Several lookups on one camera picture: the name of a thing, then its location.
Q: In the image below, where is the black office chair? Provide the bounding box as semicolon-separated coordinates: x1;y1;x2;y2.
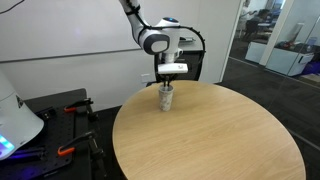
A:
153;49;203;87

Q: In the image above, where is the white low cabinet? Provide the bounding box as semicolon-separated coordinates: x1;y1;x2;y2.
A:
265;46;315;77

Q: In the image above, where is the seated person in dark clothes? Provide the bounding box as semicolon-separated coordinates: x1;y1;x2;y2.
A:
254;8;272;32

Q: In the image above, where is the grey patterned mug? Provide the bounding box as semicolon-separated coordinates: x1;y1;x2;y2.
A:
158;84;175;112

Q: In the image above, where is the person in white shirt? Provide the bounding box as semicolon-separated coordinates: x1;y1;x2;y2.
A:
240;0;258;30

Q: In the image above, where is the white wall whiteboard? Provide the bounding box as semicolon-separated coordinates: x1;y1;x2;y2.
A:
0;0;201;64

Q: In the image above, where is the white wall socket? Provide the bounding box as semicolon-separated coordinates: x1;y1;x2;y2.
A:
140;73;152;84

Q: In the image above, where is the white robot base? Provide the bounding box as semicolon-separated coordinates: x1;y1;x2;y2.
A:
0;69;45;162

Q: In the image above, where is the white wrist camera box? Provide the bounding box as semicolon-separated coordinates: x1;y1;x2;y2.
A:
157;62;189;76

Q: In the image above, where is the white pillar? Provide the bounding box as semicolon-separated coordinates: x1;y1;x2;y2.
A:
259;0;295;67

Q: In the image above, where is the orange handled black clamp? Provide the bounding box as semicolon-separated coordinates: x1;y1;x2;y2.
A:
63;97;100;122
57;130;108;178

